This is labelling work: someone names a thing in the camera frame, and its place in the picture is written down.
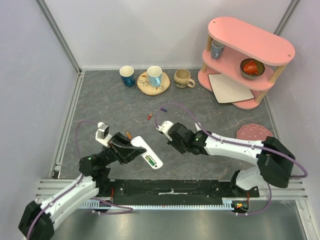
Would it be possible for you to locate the orange battery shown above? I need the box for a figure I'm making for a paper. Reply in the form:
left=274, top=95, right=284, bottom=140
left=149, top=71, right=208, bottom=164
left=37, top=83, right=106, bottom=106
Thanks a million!
left=126, top=132, right=132, bottom=140

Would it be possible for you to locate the patterned dark bowl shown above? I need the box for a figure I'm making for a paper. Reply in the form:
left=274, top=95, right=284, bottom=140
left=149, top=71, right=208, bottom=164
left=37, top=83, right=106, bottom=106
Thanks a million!
left=239, top=58, right=265, bottom=80

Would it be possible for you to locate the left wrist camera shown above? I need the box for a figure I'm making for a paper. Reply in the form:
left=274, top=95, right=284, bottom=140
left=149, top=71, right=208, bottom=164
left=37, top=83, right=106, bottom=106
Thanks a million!
left=95, top=122, right=113, bottom=147

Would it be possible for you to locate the white cable duct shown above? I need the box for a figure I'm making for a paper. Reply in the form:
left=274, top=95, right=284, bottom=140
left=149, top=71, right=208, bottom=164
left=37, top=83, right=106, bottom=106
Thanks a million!
left=79, top=199, right=244, bottom=211

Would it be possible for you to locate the dark blue mug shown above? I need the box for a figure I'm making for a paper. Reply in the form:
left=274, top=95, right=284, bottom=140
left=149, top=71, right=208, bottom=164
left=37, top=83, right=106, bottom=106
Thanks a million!
left=119, top=65, right=136, bottom=88

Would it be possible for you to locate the beige floral saucer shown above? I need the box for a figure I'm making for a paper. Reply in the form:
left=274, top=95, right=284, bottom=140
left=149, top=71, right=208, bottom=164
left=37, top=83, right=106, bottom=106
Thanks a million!
left=137, top=71, right=170, bottom=96

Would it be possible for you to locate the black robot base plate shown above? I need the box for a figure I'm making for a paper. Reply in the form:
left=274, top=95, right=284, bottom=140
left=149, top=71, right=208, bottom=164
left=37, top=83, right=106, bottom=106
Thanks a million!
left=97, top=179, right=260, bottom=206

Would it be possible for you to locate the red cup in bowl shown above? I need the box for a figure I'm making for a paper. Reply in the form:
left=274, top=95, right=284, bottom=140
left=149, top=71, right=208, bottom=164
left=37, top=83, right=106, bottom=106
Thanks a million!
left=242, top=60, right=258, bottom=75

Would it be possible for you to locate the white square plate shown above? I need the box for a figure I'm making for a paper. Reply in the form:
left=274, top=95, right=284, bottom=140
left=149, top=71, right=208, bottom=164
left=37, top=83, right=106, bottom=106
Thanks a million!
left=208, top=74, right=254, bottom=104

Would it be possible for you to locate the light blue mug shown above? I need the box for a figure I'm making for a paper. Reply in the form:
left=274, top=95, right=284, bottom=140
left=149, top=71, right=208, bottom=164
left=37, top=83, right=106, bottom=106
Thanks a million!
left=147, top=66, right=163, bottom=88

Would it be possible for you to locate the pink three-tier shelf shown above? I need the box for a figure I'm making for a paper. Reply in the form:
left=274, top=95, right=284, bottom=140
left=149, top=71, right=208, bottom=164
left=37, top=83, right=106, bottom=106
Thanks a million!
left=197, top=16, right=296, bottom=110

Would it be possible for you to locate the white remote control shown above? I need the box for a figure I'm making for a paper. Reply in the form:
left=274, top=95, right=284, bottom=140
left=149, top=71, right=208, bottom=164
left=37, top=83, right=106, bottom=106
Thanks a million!
left=130, top=136, right=163, bottom=170

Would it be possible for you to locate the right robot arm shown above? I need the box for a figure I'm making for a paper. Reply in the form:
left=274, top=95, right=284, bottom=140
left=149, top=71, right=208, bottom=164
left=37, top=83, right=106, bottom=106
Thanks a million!
left=158, top=121, right=295, bottom=197

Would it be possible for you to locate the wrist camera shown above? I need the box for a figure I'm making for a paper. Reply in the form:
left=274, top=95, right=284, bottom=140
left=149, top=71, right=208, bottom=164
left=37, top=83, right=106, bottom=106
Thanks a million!
left=95, top=122, right=113, bottom=147
left=156, top=120, right=174, bottom=134

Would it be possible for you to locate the beige ceramic mug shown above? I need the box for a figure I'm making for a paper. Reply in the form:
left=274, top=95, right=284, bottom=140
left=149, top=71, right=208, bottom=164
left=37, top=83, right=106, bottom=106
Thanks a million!
left=173, top=69, right=196, bottom=89

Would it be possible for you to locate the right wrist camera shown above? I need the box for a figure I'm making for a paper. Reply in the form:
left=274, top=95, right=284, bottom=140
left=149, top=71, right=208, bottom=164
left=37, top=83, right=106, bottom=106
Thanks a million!
left=156, top=120, right=174, bottom=134

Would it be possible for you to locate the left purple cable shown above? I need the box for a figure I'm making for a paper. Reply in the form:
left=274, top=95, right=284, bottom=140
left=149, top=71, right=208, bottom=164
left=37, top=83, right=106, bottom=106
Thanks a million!
left=26, top=120, right=100, bottom=240

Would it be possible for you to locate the green battery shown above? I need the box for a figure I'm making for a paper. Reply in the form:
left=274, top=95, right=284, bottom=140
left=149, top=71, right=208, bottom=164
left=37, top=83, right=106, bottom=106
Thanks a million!
left=145, top=155, right=157, bottom=166

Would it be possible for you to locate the grey mug on shelf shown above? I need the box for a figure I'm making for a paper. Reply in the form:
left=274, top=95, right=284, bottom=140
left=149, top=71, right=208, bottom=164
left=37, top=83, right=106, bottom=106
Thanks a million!
left=210, top=40, right=225, bottom=60

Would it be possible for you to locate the pink dotted plate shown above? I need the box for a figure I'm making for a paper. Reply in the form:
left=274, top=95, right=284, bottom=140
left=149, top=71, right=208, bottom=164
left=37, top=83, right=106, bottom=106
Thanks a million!
left=236, top=123, right=274, bottom=141

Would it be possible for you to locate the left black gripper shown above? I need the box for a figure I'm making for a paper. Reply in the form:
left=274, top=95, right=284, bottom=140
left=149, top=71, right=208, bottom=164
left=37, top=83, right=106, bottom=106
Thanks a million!
left=98, top=131, right=149, bottom=168

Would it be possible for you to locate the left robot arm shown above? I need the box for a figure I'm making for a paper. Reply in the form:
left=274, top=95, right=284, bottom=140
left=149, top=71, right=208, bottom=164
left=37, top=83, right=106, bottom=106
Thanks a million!
left=18, top=130, right=153, bottom=240

